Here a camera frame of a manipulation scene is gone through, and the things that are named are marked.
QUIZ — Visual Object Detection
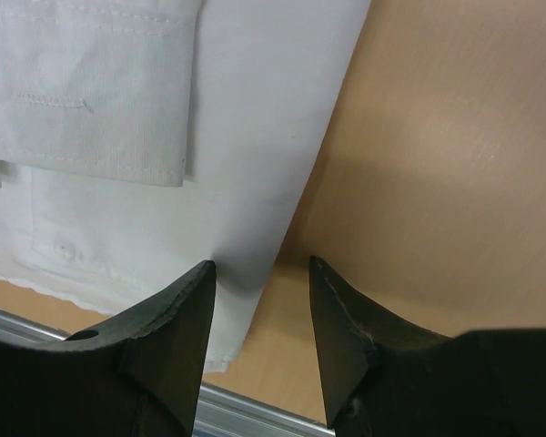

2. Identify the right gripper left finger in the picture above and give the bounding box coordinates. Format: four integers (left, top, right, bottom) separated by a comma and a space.
0, 260, 217, 436

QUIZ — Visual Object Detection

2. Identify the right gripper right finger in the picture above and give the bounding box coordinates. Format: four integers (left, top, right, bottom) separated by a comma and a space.
309, 257, 546, 436

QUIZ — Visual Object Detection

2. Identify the white long sleeve shirt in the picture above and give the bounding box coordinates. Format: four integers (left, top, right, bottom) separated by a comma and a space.
0, 1, 369, 372

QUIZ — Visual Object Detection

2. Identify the aluminium mounting rail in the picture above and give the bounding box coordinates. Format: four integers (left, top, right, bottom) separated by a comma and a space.
0, 310, 334, 437

